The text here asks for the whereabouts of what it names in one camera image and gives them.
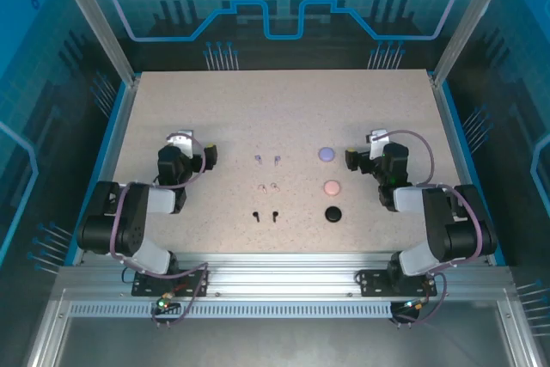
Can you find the purple earbud charging case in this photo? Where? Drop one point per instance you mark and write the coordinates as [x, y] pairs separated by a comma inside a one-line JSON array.
[[326, 154]]

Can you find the pink earbud charging case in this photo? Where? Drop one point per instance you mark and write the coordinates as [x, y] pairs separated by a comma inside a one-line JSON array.
[[331, 187]]

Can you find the black earbud charging case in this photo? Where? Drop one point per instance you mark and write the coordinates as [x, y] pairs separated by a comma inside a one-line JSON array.
[[333, 215]]

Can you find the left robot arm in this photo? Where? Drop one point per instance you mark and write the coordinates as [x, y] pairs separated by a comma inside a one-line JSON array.
[[99, 229]]

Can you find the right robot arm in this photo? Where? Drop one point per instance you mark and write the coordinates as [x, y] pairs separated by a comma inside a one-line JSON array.
[[464, 234]]

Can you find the aluminium mounting beam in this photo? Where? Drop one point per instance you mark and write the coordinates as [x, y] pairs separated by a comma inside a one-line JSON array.
[[279, 277]]

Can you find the small green-lit circuit board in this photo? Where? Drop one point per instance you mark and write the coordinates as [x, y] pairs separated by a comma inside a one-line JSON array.
[[163, 303], [412, 304]]

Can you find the slotted aluminium strip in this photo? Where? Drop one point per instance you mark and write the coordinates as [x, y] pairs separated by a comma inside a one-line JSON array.
[[279, 311]]

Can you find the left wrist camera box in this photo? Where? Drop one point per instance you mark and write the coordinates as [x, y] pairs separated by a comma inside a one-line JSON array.
[[182, 139]]

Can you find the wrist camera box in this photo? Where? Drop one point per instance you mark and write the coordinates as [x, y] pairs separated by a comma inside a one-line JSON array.
[[378, 135], [182, 139]]

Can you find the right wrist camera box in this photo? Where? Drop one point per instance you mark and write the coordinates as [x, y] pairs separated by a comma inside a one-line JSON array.
[[378, 135]]

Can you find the blue-edged aluminium side rail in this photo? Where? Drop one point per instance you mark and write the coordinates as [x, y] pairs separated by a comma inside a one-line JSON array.
[[107, 169], [451, 126]]

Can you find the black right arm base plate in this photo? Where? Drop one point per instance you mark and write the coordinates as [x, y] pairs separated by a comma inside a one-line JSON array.
[[374, 283]]

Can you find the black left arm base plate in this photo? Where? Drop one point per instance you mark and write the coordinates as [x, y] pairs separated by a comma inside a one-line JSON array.
[[146, 286]]

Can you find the aluminium frame post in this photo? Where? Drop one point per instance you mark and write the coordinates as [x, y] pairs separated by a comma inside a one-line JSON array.
[[96, 19], [472, 19]]

